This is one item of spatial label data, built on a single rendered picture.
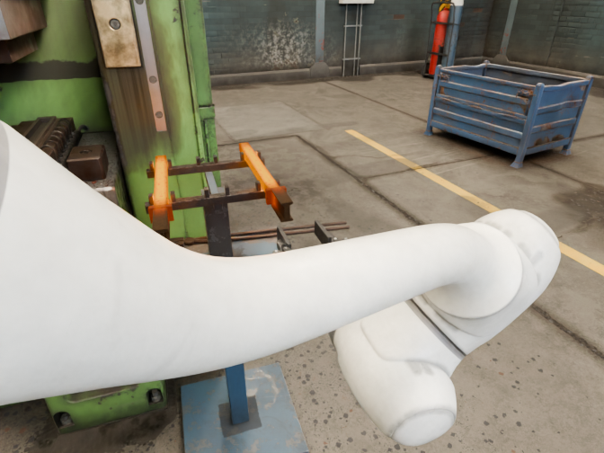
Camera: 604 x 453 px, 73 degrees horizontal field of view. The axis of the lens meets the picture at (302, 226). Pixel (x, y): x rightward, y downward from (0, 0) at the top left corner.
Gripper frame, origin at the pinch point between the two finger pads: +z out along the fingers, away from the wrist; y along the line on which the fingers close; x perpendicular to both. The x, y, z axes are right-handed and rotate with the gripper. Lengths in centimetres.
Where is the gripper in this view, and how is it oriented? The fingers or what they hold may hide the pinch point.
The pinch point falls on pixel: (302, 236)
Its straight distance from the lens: 76.9
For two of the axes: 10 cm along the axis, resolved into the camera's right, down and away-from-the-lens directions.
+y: 9.5, -1.5, 2.8
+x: 0.1, -8.7, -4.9
